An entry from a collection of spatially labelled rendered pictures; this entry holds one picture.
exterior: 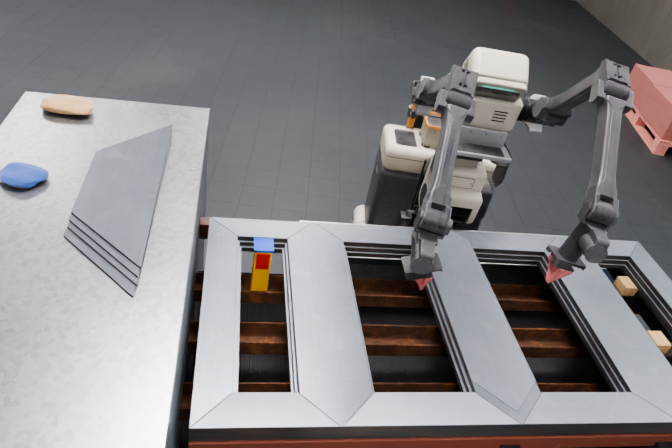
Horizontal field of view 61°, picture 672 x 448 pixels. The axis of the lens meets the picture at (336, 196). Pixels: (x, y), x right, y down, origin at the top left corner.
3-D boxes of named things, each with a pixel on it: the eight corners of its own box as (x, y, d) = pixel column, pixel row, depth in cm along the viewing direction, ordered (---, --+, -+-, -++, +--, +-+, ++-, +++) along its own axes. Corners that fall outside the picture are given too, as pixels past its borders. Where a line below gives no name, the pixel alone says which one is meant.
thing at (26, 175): (55, 176, 154) (54, 166, 153) (32, 195, 146) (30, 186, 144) (14, 165, 155) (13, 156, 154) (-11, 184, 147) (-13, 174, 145)
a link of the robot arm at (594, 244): (617, 208, 150) (587, 198, 150) (633, 231, 140) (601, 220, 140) (593, 243, 156) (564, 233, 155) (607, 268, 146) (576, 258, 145)
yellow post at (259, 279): (265, 298, 181) (271, 253, 170) (250, 298, 180) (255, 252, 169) (265, 287, 185) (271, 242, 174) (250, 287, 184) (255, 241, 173)
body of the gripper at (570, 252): (583, 272, 157) (599, 252, 153) (554, 264, 153) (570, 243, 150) (571, 257, 162) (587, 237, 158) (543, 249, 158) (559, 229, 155)
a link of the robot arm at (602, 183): (623, 97, 167) (589, 85, 166) (636, 87, 162) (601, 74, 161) (610, 230, 151) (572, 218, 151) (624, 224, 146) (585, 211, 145)
